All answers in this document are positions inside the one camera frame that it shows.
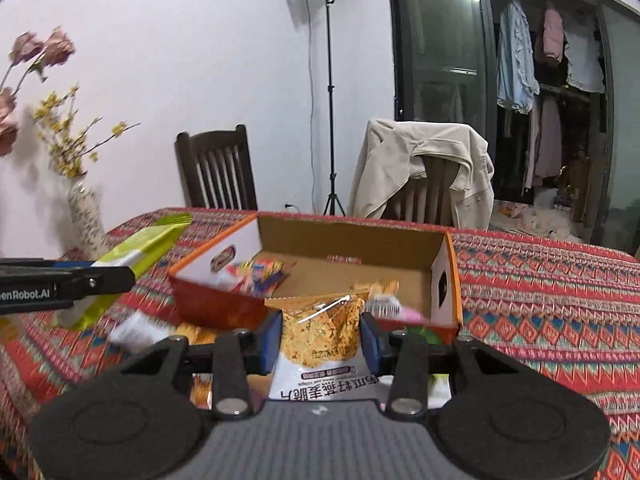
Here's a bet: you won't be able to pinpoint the red blue snack packet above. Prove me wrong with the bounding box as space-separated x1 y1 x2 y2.
225 257 296 296

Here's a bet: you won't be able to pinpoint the white hanging garment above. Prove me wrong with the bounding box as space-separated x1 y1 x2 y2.
562 20 606 93

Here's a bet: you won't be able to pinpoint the pink hanging garment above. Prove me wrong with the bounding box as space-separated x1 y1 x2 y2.
542 7 566 68

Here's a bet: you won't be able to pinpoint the pale pink hanging clothes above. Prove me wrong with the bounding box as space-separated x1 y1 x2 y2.
522 95 563 188

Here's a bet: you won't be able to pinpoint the dark wooden chair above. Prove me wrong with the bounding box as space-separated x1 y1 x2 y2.
175 125 258 211

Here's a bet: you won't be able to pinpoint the brown wooden chair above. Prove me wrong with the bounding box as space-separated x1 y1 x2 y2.
385 155 458 226

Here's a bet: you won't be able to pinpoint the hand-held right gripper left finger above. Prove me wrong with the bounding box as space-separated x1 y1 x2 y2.
100 310 284 421

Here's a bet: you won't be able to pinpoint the light green snack packet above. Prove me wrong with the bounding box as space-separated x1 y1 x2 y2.
55 212 193 332

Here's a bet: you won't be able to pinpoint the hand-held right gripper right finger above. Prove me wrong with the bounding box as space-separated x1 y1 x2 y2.
360 312 533 421

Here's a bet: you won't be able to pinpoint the yellow-green long snack packet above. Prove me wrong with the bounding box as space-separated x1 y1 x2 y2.
400 325 446 346

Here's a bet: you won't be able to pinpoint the light blue hanging shirt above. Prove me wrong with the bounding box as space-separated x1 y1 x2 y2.
496 0 541 113

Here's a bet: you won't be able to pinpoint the floral ceramic vase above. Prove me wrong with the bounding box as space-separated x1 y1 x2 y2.
67 177 108 261

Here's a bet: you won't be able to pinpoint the purple snack packet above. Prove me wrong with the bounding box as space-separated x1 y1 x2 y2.
395 305 431 323

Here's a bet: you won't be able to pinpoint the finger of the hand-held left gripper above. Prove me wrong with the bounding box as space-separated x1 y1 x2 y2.
50 266 137 307
0 258 96 274

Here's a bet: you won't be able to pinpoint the pink artificial flowers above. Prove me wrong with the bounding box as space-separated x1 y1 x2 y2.
0 27 77 158

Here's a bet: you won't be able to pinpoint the beige jacket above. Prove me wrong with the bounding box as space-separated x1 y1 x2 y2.
347 118 496 231

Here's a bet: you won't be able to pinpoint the studio light on stand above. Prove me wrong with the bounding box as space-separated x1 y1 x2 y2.
299 0 348 217

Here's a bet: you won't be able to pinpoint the orange cardboard box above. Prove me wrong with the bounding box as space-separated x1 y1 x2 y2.
167 211 463 333

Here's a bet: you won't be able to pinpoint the yellow flower branches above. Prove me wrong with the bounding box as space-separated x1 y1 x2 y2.
31 84 142 181

